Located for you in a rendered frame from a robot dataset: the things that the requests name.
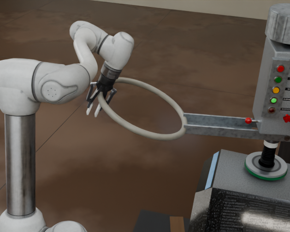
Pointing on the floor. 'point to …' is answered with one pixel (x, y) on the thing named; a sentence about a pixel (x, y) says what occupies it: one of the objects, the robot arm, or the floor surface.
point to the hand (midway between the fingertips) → (93, 109)
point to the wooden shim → (177, 224)
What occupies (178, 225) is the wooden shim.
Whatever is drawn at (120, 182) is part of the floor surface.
